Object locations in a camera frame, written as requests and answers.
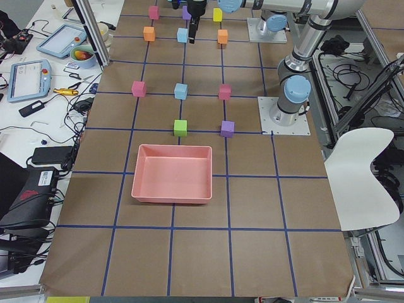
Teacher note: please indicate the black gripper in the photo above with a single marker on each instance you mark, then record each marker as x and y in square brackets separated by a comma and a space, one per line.
[196, 9]

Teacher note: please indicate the light blue foam block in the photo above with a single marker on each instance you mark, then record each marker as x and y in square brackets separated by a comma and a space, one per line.
[182, 35]
[180, 91]

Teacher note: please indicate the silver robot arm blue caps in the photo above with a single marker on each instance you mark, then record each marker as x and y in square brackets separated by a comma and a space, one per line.
[271, 22]
[295, 87]

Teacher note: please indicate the yellow foam block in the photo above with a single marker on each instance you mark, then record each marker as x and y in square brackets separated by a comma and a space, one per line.
[217, 15]

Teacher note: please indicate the orange foam block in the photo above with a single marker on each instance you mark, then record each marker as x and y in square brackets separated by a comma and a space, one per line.
[222, 36]
[149, 34]

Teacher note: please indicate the pink foam block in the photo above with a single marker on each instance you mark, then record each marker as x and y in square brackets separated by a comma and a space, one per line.
[138, 88]
[153, 12]
[225, 92]

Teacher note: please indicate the white cup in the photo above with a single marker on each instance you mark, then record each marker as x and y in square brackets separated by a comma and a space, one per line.
[104, 30]

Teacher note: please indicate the green foam block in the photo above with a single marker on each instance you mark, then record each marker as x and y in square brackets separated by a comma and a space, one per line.
[180, 128]

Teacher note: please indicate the purple foam block near tray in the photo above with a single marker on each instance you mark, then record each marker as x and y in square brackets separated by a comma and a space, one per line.
[227, 129]

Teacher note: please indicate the light blue bowl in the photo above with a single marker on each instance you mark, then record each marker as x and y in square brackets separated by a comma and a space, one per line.
[83, 56]

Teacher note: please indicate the blue teach pendant tablet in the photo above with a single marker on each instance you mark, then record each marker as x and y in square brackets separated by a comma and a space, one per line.
[29, 80]
[60, 43]

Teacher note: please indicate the gold metal tool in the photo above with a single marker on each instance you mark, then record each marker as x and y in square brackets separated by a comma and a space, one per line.
[66, 91]

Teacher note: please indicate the pink plastic tray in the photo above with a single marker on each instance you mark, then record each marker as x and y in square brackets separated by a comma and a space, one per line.
[173, 174]

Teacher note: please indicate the black power adapter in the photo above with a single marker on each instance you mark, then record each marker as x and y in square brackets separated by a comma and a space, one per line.
[51, 155]

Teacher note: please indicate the white chair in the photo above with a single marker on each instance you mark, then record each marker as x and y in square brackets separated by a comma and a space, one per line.
[360, 199]

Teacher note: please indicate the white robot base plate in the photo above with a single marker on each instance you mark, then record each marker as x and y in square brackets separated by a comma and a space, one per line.
[273, 38]
[276, 122]

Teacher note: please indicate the aluminium frame post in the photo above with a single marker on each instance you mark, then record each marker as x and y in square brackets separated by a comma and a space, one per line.
[87, 19]

